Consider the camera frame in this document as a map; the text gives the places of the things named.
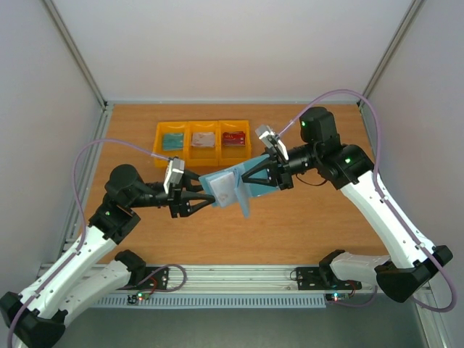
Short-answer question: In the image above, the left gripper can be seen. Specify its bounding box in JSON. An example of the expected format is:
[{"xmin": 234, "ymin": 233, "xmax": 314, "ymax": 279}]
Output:
[{"xmin": 128, "ymin": 168, "xmax": 215, "ymax": 218}]

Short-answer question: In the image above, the teal card holder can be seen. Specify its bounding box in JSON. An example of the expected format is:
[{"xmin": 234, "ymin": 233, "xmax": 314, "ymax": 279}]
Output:
[{"xmin": 199, "ymin": 155, "xmax": 278, "ymax": 218}]

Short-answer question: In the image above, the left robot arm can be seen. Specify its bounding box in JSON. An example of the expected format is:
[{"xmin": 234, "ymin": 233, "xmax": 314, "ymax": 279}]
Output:
[{"xmin": 1, "ymin": 159, "xmax": 215, "ymax": 347}]

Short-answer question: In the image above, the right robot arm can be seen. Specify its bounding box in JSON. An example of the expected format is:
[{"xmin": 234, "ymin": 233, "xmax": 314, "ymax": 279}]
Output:
[{"xmin": 241, "ymin": 107, "xmax": 452, "ymax": 303}]

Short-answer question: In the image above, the red cards stack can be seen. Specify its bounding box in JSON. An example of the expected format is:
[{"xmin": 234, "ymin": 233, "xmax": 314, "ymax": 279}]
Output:
[{"xmin": 221, "ymin": 131, "xmax": 247, "ymax": 146}]

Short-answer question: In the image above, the teal cards stack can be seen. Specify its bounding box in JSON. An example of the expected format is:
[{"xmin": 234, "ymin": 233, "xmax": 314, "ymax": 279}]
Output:
[{"xmin": 162, "ymin": 133, "xmax": 184, "ymax": 152}]

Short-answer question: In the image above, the white pink cards stack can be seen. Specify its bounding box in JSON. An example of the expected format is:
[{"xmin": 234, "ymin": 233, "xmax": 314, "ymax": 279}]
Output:
[{"xmin": 191, "ymin": 132, "xmax": 215, "ymax": 148}]

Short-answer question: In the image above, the middle yellow bin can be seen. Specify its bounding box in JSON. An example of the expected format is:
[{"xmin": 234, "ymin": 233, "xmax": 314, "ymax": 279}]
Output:
[{"xmin": 186, "ymin": 120, "xmax": 219, "ymax": 167}]

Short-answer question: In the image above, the yellow bin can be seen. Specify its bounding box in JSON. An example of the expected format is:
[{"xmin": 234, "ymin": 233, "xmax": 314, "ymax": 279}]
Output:
[
  {"xmin": 153, "ymin": 121, "xmax": 188, "ymax": 160},
  {"xmin": 186, "ymin": 120, "xmax": 219, "ymax": 167},
  {"xmin": 218, "ymin": 120, "xmax": 252, "ymax": 166}
]

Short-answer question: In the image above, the right yellow bin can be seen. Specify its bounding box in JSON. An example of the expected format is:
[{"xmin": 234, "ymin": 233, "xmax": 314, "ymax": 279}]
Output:
[{"xmin": 218, "ymin": 120, "xmax": 252, "ymax": 166}]

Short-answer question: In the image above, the left yellow bin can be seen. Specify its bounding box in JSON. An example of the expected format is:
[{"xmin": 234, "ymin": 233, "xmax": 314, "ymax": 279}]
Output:
[{"xmin": 153, "ymin": 121, "xmax": 188, "ymax": 160}]

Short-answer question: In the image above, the left circuit board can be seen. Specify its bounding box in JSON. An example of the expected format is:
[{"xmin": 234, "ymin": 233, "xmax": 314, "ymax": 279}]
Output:
[{"xmin": 126, "ymin": 292, "xmax": 151, "ymax": 305}]

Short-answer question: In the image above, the circuit board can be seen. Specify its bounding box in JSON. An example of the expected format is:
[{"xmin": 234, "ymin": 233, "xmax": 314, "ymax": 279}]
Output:
[
  {"xmin": 126, "ymin": 292, "xmax": 151, "ymax": 305},
  {"xmin": 326, "ymin": 292, "xmax": 353, "ymax": 302}
]

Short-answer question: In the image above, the right circuit board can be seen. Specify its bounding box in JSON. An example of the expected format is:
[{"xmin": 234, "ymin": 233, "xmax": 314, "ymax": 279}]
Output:
[{"xmin": 326, "ymin": 292, "xmax": 353, "ymax": 302}]

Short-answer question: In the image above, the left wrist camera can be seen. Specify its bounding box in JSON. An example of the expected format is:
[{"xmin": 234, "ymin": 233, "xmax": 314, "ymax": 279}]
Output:
[{"xmin": 163, "ymin": 157, "xmax": 185, "ymax": 194}]

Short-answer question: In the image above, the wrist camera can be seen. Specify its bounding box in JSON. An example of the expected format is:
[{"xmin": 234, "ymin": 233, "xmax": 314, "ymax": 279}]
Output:
[
  {"xmin": 255, "ymin": 125, "xmax": 289, "ymax": 161},
  {"xmin": 163, "ymin": 157, "xmax": 185, "ymax": 194}
]

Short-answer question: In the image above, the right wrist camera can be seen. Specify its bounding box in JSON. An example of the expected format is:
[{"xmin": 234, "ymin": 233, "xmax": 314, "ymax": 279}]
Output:
[{"xmin": 255, "ymin": 125, "xmax": 289, "ymax": 161}]

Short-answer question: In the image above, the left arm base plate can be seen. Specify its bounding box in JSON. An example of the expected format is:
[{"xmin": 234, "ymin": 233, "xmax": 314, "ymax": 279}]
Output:
[{"xmin": 120, "ymin": 266, "xmax": 170, "ymax": 291}]

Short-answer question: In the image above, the aluminium front rail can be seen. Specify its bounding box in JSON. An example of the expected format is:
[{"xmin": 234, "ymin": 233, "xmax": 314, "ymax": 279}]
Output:
[{"xmin": 34, "ymin": 263, "xmax": 431, "ymax": 294}]

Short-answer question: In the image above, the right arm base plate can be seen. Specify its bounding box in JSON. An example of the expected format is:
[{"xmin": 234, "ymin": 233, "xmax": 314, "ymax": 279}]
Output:
[{"xmin": 291, "ymin": 267, "xmax": 363, "ymax": 291}]

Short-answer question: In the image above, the grey slotted cable duct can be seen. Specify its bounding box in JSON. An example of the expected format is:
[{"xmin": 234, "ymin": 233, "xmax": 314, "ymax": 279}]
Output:
[{"xmin": 92, "ymin": 294, "xmax": 326, "ymax": 310}]

